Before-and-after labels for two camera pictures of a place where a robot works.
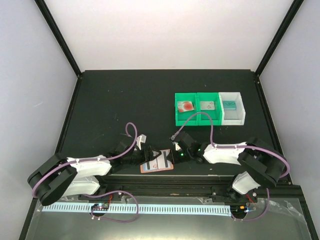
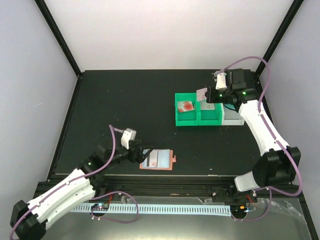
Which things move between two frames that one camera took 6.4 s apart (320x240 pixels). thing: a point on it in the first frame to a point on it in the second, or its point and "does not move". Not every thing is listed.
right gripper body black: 182,157 to 216,98
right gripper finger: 174,151 to 208,91
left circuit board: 100,207 does not move
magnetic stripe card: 161,162 to 200,94
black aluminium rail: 195,186 does not move
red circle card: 184,106 does not move
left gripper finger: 159,151 to 144,146
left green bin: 182,117 does not move
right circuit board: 238,210 does not move
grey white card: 207,105 does not move
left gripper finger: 155,156 to 146,156
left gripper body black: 140,159 does not move
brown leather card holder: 142,171 to 159,159
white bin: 232,106 does not move
